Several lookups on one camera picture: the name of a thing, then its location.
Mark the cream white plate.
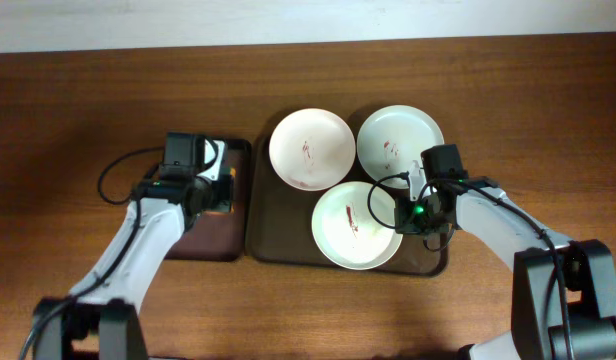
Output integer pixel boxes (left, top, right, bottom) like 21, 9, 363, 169
311, 181, 403, 270

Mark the pale green plate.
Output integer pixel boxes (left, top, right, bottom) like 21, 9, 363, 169
357, 105, 444, 190

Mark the pink plate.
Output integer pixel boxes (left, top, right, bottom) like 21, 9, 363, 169
268, 108, 356, 191

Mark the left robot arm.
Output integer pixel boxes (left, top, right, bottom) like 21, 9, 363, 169
19, 168, 236, 359

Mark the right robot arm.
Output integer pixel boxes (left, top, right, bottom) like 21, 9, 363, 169
394, 177, 616, 359

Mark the small black tray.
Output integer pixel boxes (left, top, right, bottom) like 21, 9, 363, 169
166, 138, 252, 262

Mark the large brown serving tray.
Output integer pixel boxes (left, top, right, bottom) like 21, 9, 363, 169
245, 135, 449, 278

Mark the right black cable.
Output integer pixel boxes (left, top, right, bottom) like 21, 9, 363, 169
366, 171, 457, 253

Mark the black cable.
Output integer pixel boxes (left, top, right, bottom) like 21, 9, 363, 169
96, 145, 165, 206
366, 171, 457, 253

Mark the left black cable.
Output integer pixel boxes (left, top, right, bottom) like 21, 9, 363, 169
96, 145, 165, 206

